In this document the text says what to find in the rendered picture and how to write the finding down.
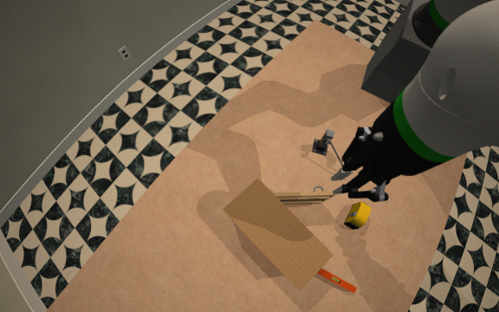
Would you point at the grey post with hook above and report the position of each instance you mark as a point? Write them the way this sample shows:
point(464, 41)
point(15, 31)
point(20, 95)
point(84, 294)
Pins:
point(320, 146)

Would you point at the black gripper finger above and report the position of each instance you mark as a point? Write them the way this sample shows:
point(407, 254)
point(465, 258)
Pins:
point(376, 194)
point(350, 156)

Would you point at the orange spirit level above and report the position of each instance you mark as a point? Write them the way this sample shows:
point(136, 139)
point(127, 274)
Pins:
point(337, 280)

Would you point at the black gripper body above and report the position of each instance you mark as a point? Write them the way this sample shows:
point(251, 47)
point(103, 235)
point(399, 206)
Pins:
point(380, 172)

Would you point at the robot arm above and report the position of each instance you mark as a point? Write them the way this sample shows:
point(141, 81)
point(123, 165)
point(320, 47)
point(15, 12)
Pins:
point(451, 107)

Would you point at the yellow tape measure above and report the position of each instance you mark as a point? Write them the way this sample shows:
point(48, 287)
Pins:
point(358, 215)

